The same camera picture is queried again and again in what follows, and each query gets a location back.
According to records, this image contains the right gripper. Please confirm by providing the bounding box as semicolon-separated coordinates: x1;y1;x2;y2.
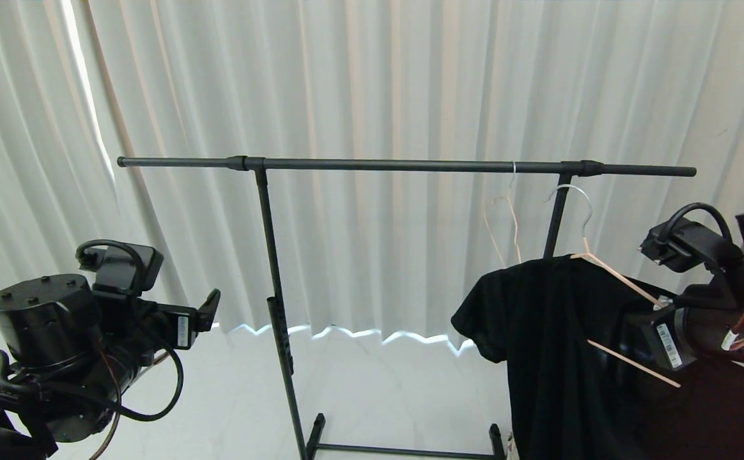
639;305;735;373

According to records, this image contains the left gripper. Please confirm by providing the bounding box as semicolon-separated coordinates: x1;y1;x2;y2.
98;288;222;372

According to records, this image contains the pink clothes hanger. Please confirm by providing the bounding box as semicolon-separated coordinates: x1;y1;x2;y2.
546;184;681;388
482;161;523;268

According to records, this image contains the black short-sleeved shirt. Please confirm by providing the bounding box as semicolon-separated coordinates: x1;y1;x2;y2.
452;254;744;460

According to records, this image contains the black clothes rack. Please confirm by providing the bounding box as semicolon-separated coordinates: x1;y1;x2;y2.
117;155;697;460

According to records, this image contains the white curtain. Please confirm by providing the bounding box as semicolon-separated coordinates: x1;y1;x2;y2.
0;0;744;358

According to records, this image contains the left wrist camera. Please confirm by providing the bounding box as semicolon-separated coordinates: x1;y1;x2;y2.
77;240;164;300

